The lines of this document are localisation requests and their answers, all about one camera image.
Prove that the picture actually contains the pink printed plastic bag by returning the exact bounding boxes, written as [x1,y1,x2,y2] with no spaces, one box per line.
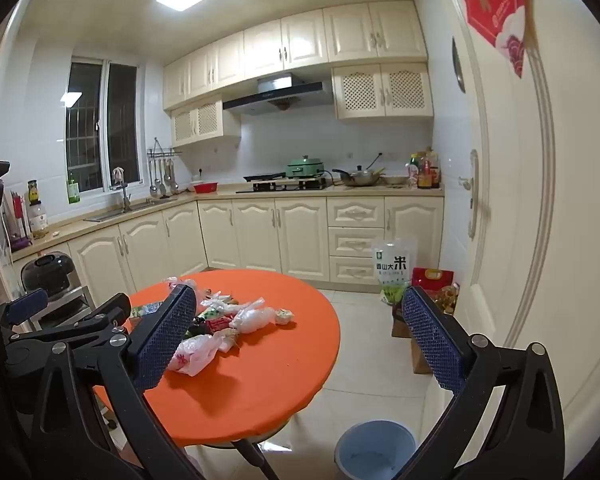
[166,334,234,377]

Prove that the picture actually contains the red snack wrapper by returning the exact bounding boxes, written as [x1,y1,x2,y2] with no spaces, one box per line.
[206,316,232,334]

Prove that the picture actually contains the clear bag with bread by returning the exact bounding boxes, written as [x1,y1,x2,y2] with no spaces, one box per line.
[166,276,198,295]

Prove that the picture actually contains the light blue trash bin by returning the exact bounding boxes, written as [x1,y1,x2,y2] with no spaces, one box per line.
[334,419,418,480]

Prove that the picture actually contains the kitchen window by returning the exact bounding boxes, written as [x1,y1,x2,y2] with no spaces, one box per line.
[64,60,140,192]

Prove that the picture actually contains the lower kitchen cabinets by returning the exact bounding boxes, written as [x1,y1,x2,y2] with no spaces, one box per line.
[4,190,444,302]

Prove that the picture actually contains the kitchen cabinets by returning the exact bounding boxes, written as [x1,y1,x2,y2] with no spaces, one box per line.
[163,1,434,146]
[4,190,444,302]

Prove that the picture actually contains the upper kitchen cabinets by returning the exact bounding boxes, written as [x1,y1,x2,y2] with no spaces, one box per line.
[163,1,434,146]

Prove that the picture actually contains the metal shelf rack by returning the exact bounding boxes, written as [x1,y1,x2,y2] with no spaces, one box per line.
[0,263,96,332]

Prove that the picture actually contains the black rice cooker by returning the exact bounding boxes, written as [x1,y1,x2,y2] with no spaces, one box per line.
[20,252,76,298]

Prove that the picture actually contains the white lidded jar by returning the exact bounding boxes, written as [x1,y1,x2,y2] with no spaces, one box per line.
[28,200,48,240]

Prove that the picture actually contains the clear twisted plastic wrapper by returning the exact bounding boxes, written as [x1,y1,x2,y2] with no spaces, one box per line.
[197,292,242,318]

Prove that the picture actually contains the white rolled plastic bag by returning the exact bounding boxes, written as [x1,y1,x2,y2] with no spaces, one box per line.
[230,298,276,334]

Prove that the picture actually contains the green dish soap bottle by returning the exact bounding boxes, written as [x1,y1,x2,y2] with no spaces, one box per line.
[67,172,81,204]

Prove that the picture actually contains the orange round table mat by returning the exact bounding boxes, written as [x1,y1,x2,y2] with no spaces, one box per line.
[92,268,342,449]

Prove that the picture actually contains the crumpled paper ball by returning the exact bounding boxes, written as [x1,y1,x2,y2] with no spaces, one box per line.
[274,309,294,326]

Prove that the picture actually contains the sink faucet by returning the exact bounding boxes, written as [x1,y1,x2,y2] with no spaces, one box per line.
[111,166,131,212]

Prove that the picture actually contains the brown cardboard box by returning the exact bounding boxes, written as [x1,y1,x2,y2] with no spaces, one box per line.
[391,304,432,375]

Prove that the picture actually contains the red gift bag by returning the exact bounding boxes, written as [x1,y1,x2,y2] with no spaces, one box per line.
[412,268,454,304]

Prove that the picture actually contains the red basin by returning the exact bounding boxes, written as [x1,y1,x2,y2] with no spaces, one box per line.
[192,182,218,194]

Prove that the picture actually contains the hanging utensil rack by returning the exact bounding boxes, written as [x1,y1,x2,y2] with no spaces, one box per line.
[146,138,182,200]

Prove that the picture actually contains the white rice bag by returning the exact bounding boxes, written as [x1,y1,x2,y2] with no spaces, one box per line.
[372,238,415,306]

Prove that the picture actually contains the gas stove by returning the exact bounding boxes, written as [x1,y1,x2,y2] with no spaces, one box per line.
[239,172,334,194]

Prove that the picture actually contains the green electric pot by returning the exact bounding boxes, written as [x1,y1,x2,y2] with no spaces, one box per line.
[286,156,324,179]

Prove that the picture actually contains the white door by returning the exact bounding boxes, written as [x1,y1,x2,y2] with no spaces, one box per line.
[415,0,600,479]

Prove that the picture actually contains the condiment bottles group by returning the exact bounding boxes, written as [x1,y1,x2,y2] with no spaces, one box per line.
[406,146,441,190]

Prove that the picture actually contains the steel wok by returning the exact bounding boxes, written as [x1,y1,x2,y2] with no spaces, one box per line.
[332,153,385,188]

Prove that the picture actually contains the range hood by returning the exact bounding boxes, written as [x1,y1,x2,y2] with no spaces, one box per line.
[223,73,334,116]

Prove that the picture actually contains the red paper door decoration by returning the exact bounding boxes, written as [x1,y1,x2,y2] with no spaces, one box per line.
[464,0,534,79]

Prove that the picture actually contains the door handle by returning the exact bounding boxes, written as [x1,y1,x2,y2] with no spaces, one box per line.
[458,150,480,240]

